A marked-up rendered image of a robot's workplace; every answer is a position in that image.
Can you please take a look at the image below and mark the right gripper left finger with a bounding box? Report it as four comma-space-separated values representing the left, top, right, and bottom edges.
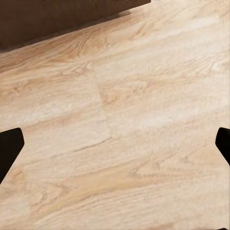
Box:
0, 127, 24, 184

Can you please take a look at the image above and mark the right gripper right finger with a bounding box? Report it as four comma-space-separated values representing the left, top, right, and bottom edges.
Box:
215, 127, 230, 165

